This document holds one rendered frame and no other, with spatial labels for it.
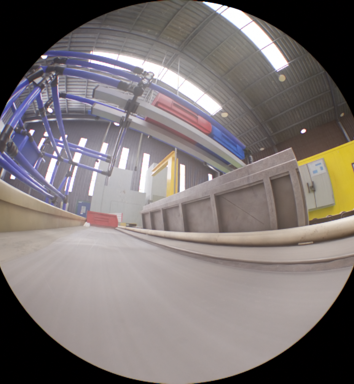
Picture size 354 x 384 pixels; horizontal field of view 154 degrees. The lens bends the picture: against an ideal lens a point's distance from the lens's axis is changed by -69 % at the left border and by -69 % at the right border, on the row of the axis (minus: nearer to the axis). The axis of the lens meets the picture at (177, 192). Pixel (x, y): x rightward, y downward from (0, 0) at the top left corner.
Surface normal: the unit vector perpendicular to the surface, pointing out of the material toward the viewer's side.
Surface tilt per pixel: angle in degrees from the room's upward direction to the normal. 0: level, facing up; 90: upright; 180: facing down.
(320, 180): 90
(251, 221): 100
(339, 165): 90
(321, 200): 90
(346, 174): 90
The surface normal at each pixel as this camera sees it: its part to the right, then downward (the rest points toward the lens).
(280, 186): -0.83, 0.00
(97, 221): 0.54, -0.19
